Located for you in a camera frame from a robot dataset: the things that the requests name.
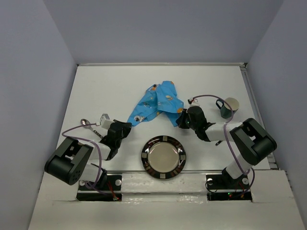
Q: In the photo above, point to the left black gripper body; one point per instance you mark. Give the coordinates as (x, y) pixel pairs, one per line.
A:
(117, 144)

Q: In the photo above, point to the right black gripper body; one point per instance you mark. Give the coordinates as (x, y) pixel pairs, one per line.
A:
(193, 126)

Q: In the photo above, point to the blue space-print cloth napkin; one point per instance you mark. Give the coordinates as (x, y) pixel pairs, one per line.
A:
(158, 99)

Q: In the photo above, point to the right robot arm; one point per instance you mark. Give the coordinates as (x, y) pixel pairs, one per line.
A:
(251, 139)

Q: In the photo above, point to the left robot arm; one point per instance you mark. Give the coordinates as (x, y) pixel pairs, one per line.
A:
(69, 160)

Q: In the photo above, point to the black rimmed dinner plate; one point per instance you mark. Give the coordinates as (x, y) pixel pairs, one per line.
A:
(163, 157)

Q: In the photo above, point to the dark green mug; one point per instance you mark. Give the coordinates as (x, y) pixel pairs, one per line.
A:
(227, 107)

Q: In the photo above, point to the metal spoon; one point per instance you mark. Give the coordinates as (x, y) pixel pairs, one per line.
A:
(86, 124)

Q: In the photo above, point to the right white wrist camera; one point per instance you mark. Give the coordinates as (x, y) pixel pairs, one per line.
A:
(193, 102)

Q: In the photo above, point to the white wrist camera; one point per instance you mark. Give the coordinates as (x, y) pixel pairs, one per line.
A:
(193, 102)
(105, 121)

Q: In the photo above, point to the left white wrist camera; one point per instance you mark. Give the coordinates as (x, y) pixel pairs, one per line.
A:
(105, 121)

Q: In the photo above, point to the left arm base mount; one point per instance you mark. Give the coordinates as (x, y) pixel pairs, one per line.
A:
(107, 190)

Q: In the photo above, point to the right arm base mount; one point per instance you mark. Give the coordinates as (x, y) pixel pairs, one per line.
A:
(217, 190)

